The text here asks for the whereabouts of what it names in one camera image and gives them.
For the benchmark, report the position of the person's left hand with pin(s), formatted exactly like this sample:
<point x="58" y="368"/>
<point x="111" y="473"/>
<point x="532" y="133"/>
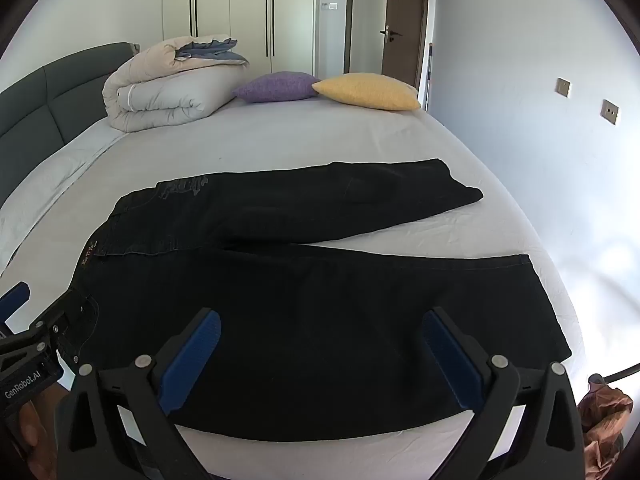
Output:
<point x="35" y="430"/>

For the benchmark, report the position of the crumpled brown bag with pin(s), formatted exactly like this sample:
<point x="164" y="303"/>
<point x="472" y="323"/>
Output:
<point x="605" y="410"/>

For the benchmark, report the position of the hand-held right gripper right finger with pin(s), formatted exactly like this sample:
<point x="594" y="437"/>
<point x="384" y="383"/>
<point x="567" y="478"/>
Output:
<point x="450" y="360"/>

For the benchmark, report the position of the folded blue cloth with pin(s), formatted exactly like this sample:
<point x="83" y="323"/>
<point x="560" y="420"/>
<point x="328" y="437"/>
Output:
<point x="210" y="50"/>

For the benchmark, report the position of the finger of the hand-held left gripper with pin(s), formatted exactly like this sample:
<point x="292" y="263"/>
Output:
<point x="15" y="301"/>
<point x="52" y="317"/>

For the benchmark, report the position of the folded beige duvet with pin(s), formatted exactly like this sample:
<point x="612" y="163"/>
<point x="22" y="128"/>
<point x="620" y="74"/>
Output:
<point x="165" y="95"/>

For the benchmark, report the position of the brown door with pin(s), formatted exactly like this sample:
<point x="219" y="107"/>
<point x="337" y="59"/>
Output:
<point x="405" y="0"/>

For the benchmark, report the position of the yellow pillow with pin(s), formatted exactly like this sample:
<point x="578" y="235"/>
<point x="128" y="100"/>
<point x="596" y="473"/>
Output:
<point x="367" y="91"/>

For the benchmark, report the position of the purple pillow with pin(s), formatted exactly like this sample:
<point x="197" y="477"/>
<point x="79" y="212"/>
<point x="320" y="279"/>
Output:
<point x="277" y="87"/>

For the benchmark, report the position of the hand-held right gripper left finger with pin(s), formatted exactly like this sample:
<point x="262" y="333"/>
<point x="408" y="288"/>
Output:
<point x="192" y="360"/>

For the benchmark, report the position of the thin leaning pole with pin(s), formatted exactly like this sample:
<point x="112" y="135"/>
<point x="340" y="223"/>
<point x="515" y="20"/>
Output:
<point x="429" y="75"/>

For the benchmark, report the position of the white wardrobe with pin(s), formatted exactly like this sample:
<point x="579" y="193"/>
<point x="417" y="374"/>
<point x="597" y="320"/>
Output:
<point x="230" y="5"/>

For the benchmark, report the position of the brown wall socket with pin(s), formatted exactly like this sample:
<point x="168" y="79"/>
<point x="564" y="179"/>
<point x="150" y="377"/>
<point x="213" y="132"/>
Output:
<point x="563" y="87"/>
<point x="610" y="111"/>

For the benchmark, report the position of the black pants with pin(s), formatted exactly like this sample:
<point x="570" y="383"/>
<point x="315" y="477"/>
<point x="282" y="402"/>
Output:
<point x="300" y="310"/>

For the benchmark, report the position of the dark door frame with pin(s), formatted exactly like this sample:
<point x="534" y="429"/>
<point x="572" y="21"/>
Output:
<point x="349" y="10"/>

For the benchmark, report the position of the grey padded headboard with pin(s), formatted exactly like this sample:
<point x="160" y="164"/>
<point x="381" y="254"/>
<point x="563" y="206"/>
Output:
<point x="40" y="100"/>

